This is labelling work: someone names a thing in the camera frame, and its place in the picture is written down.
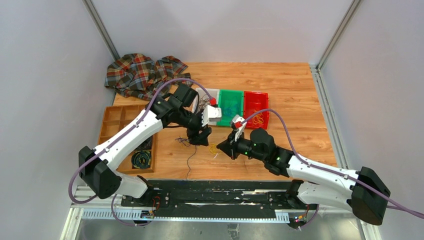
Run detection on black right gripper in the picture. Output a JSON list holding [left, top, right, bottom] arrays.
[[216, 128, 266, 162]]

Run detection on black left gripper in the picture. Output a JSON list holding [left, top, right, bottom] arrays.
[[177, 108, 213, 146]]

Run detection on yellow cable small bundle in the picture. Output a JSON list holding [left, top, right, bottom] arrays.
[[208, 143, 220, 159]]

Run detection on dark cables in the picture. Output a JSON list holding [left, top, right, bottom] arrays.
[[198, 94, 213, 114]]

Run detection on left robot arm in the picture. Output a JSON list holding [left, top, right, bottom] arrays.
[[72, 84, 222, 207]]

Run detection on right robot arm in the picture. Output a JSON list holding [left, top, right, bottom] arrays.
[[217, 128, 391, 226]]

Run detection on white plastic bin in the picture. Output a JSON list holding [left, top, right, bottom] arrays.
[[191, 87, 220, 114]]

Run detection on green plastic bin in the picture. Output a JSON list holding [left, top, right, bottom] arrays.
[[216, 89, 244, 127]]

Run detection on red plastic bin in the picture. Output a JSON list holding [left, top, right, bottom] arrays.
[[243, 91, 270, 130]]

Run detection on wooden compartment tray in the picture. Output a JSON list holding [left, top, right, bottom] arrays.
[[97, 104, 158, 175]]

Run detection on plaid cloth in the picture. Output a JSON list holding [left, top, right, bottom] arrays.
[[104, 53, 191, 101]]

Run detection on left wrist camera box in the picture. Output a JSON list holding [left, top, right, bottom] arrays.
[[201, 105, 222, 127]]

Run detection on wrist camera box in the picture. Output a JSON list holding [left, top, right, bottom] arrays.
[[201, 105, 222, 127], [231, 114, 246, 142]]

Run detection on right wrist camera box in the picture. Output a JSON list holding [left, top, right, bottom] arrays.
[[231, 114, 246, 142]]

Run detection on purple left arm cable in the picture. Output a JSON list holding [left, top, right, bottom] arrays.
[[68, 78, 217, 227]]

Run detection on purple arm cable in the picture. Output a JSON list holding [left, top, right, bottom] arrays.
[[240, 108, 424, 220], [68, 78, 217, 227]]

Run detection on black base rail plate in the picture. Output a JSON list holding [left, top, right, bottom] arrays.
[[117, 180, 317, 220]]

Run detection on coiled yellow-green cable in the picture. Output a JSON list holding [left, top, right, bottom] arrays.
[[131, 149, 153, 169]]

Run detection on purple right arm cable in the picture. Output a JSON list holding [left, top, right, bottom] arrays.
[[240, 108, 424, 220]]

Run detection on right aluminium frame post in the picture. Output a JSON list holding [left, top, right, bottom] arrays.
[[315, 0, 363, 72]]

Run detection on aluminium frame post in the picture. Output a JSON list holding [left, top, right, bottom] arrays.
[[315, 0, 363, 72], [82, 0, 120, 60]]

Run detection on left aluminium frame post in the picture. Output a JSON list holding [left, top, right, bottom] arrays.
[[82, 0, 120, 60]]

